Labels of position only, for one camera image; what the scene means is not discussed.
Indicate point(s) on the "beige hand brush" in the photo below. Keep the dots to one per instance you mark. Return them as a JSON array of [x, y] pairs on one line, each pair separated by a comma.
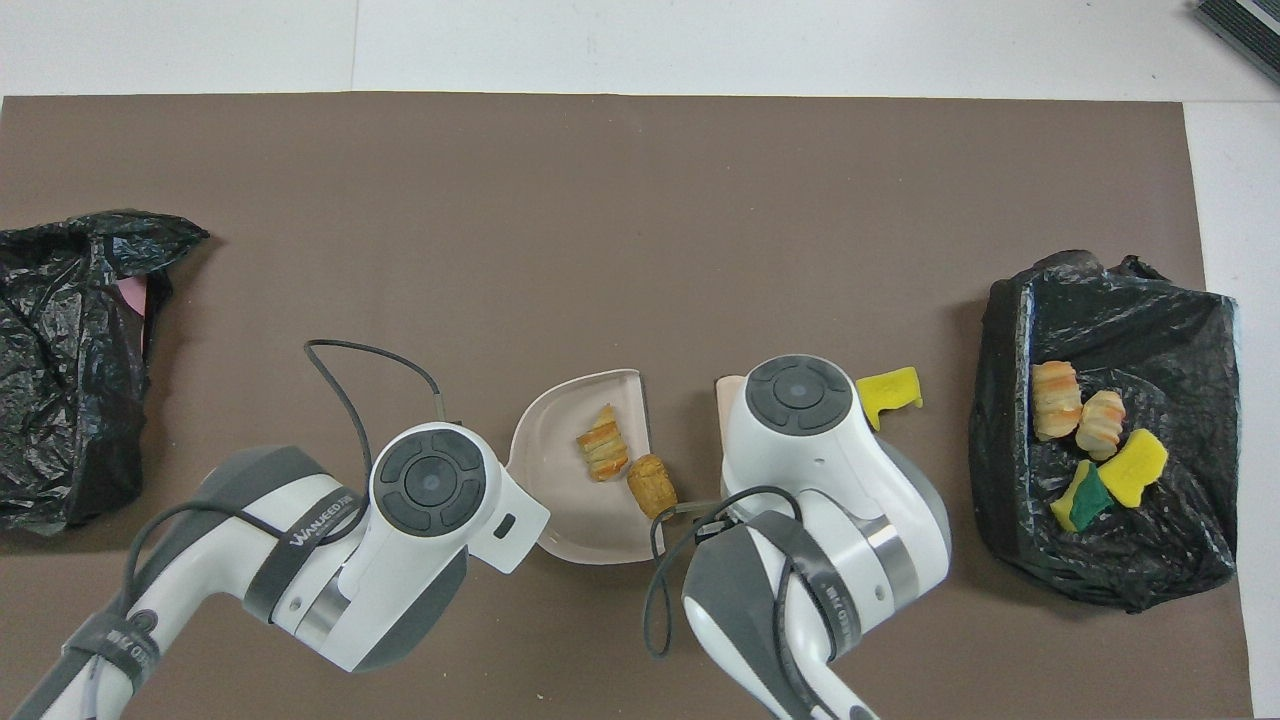
[[728, 400]]

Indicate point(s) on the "small brown bread roll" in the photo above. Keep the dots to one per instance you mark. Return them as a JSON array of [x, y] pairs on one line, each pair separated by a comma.
[[652, 485]]

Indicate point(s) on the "beige plastic dustpan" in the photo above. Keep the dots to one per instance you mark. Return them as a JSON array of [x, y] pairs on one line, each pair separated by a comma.
[[560, 470]]

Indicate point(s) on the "notched yellow sponge piece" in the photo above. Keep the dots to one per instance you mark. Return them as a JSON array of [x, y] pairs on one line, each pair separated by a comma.
[[890, 388]]

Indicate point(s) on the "large striped croissant piece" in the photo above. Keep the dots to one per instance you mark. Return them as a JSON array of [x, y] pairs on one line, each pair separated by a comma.
[[1057, 400]]

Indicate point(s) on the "yellow green sponge piece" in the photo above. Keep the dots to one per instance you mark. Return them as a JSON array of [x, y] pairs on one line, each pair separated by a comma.
[[1085, 500]]

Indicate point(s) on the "yellow sponge wedge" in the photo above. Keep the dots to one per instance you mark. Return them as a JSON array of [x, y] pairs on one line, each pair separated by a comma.
[[1135, 468]]

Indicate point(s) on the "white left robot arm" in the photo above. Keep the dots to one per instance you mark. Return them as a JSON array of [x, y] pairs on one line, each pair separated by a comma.
[[430, 560]]

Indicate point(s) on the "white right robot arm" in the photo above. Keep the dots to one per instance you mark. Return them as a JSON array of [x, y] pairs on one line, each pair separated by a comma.
[[800, 470]]

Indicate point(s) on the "black bag lined pink bin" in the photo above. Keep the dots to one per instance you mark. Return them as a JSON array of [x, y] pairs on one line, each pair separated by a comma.
[[60, 400]]

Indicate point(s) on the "brown table mat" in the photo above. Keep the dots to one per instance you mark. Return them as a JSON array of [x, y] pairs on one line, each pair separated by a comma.
[[600, 200]]

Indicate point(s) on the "dark ribbed panel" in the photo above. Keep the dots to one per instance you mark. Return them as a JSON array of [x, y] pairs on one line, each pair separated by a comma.
[[1245, 25]]

